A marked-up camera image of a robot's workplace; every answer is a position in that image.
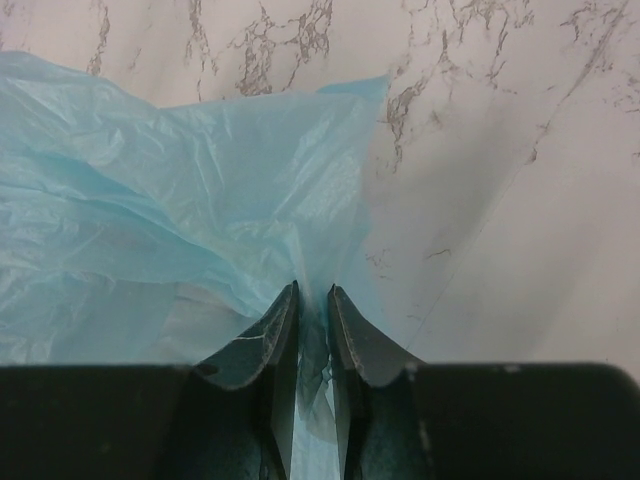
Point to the light blue plastic bag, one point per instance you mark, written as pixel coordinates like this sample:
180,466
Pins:
132,233

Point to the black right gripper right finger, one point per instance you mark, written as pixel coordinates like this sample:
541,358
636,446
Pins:
376,422

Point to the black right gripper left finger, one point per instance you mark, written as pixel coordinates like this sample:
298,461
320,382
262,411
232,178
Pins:
249,417

